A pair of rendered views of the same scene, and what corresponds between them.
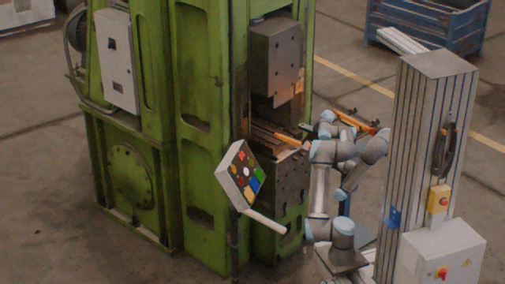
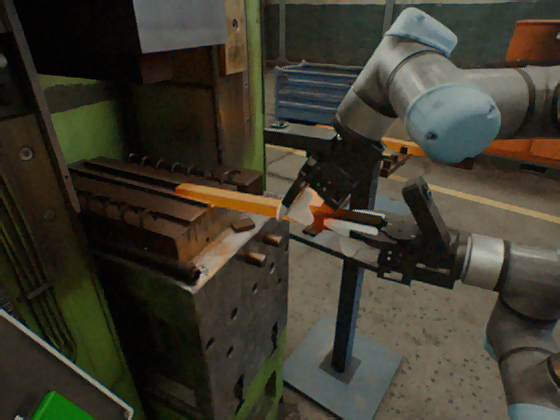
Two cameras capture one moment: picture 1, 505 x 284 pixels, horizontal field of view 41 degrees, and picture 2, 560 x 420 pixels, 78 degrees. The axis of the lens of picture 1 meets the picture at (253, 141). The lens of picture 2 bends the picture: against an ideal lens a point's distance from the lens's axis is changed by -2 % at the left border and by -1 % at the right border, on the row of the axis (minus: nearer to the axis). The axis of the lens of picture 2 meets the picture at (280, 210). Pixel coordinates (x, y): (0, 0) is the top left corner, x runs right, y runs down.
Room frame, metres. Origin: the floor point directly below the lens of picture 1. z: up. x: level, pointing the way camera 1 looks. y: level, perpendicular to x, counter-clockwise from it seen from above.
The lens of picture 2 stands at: (3.13, -0.17, 1.32)
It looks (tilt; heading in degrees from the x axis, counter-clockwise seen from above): 30 degrees down; 344
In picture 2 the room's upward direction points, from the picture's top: straight up
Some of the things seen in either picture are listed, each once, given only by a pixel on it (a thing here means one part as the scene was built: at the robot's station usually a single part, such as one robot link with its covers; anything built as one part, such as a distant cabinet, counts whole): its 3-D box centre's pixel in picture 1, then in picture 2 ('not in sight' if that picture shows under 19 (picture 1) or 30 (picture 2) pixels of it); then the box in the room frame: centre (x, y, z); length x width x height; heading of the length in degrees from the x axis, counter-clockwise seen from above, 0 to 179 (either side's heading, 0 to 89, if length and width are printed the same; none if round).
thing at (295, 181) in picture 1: (262, 164); (165, 277); (3.92, -0.06, 0.69); 0.56 x 0.38 x 0.45; 48
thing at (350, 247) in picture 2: not in sight; (349, 240); (3.55, -0.40, 1.00); 0.09 x 0.03 x 0.06; 52
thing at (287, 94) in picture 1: (258, 86); (89, 13); (3.87, -0.04, 1.32); 0.42 x 0.20 x 0.10; 48
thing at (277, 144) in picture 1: (258, 135); (132, 200); (3.87, -0.04, 0.96); 0.42 x 0.20 x 0.09; 48
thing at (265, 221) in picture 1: (258, 217); not in sight; (3.41, -0.03, 0.62); 0.44 x 0.05 x 0.05; 48
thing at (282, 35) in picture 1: (263, 49); not in sight; (3.90, -0.06, 1.56); 0.42 x 0.39 x 0.40; 48
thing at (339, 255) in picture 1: (342, 248); not in sight; (2.81, -0.48, 0.87); 0.15 x 0.15 x 0.10
